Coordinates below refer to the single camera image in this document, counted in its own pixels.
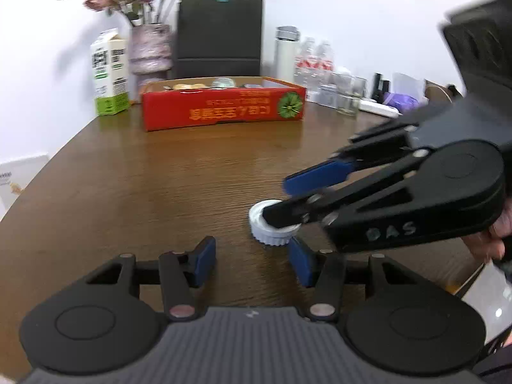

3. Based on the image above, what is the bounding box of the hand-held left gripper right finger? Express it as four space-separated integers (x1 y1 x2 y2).
289 237 419 323

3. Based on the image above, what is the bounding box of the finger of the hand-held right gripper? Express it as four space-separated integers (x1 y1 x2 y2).
263 148 436 229
283 122 420 196

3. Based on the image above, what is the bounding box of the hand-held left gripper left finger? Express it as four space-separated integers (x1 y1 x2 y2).
86 235 217 321

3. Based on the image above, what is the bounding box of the white ribbed lid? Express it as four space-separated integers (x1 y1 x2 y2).
249 199 301 246

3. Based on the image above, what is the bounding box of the red cardboard box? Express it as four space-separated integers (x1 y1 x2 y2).
140 77 308 132

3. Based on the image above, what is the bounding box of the wooden desktop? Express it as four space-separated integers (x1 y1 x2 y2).
0 84 486 380

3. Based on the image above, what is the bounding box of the person's right hand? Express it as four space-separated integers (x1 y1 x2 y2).
461 208 512 265

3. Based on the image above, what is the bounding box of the silver tin box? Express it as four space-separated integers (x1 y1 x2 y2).
318 82 340 108

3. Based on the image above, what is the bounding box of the clear drinking glass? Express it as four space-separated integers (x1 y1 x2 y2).
336 74 366 117

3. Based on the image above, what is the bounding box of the brown cardboard box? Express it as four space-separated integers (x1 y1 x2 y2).
424 80 465 107

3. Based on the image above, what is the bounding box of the white power bank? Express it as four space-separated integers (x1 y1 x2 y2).
358 99 401 117

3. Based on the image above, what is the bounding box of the purple packet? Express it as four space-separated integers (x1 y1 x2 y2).
382 92 420 115

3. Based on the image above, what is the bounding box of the white paper sheet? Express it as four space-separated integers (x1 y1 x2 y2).
394 73 425 97

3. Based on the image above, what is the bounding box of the clear plastic water bottle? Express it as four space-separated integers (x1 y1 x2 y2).
295 37 318 89
316 40 334 84

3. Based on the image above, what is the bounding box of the white thermos bottle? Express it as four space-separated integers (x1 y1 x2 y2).
274 26 300 83

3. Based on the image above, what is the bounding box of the black paper bag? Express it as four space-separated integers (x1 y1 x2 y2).
172 0 265 78

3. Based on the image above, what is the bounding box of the white printed carton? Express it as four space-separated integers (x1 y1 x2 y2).
0 152 49 220

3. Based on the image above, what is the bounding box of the white green milk carton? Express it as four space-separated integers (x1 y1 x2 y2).
90 28 131 116

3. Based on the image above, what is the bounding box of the mottled grey vase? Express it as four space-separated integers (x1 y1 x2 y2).
129 24 173 92

